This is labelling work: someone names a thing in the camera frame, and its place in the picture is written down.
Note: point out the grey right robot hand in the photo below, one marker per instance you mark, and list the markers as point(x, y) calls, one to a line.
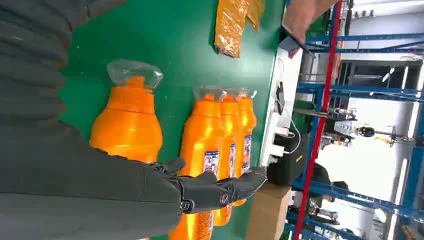
point(82, 198)

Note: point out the person's left hand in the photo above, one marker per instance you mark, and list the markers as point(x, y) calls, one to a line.
point(304, 16)

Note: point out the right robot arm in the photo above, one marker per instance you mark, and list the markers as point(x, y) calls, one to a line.
point(30, 66)

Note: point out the white table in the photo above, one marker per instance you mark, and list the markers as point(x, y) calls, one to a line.
point(291, 73)

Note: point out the blue metal rack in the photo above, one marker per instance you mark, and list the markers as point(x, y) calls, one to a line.
point(364, 37)

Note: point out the yellow plastic sheet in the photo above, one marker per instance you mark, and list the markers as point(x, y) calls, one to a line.
point(232, 26)

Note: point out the black smartphone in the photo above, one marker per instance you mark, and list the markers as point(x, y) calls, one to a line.
point(280, 96)

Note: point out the red metal pole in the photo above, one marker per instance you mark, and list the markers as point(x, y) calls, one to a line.
point(318, 132)

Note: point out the white plug charger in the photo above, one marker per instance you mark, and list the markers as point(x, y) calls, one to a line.
point(277, 151)
point(283, 131)

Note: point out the grey metal equipment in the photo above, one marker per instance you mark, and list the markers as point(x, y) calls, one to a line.
point(344, 127)

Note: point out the green table mat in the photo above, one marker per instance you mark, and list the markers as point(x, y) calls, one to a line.
point(179, 49)

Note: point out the black carry bag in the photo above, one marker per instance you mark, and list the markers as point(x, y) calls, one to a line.
point(288, 165)

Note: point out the brown cardboard box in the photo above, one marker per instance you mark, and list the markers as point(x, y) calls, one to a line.
point(268, 215)

